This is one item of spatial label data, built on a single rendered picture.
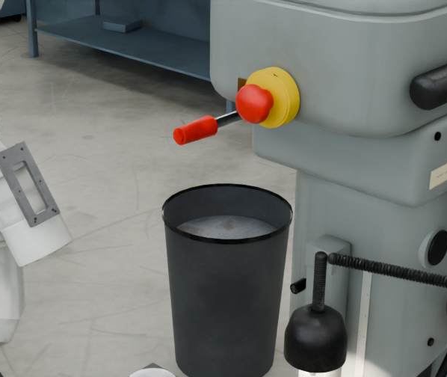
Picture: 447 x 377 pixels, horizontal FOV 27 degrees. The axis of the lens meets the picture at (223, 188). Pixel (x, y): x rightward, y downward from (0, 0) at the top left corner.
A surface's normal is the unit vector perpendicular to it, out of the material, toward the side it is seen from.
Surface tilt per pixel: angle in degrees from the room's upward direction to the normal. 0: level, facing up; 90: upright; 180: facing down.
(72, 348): 0
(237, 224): 0
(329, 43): 90
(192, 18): 90
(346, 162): 90
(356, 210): 90
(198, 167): 0
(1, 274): 58
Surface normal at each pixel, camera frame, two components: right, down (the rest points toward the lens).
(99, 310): 0.01, -0.91
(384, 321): -0.24, 0.39
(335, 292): 0.74, 0.28
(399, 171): -0.67, 0.29
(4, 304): 0.74, -0.29
